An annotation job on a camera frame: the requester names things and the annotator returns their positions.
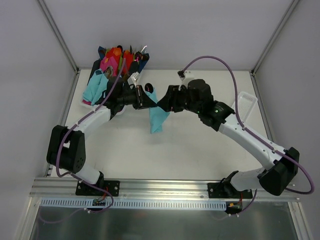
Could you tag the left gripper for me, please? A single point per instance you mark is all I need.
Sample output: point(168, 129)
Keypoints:
point(139, 97)

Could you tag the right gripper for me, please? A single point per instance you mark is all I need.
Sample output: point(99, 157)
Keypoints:
point(176, 99)

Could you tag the black spoon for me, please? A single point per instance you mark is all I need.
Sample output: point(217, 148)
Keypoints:
point(149, 88)

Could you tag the teal paper napkin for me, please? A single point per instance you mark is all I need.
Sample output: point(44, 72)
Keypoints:
point(157, 116)

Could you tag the small white utensil tray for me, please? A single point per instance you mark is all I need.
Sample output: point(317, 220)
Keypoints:
point(246, 104)

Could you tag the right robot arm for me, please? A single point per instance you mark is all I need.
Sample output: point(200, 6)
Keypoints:
point(278, 164)

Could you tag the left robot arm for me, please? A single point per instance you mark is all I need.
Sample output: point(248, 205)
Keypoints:
point(67, 145)

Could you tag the dark navy rolled napkin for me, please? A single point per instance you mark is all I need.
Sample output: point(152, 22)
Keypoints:
point(135, 67)

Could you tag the red rolled napkin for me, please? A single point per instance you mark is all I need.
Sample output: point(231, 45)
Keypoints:
point(128, 56)

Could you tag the teal rolled napkin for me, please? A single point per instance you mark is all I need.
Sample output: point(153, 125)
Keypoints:
point(96, 86)

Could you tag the pink rolled napkin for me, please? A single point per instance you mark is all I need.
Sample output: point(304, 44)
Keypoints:
point(109, 62)

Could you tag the orange rolled napkin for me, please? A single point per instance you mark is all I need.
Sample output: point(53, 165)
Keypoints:
point(115, 52)

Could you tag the large white basket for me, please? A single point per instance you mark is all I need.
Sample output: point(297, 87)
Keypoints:
point(114, 88)

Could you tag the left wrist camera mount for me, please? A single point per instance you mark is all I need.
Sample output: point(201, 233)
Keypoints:
point(134, 79)

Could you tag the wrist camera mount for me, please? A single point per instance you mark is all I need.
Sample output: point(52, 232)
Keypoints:
point(134, 79)
point(185, 77)

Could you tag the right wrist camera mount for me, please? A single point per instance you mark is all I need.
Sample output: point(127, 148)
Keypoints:
point(185, 77)

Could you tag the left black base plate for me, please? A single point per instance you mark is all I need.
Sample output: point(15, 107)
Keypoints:
point(111, 186)

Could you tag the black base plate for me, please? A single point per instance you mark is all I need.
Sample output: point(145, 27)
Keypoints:
point(219, 190)
point(111, 186)

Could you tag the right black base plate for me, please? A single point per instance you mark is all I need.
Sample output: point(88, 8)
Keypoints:
point(219, 190)

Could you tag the white slotted cable duct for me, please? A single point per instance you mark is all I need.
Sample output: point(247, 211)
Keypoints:
point(150, 204)

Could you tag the aluminium mounting rail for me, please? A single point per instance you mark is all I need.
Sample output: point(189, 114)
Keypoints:
point(129, 189)

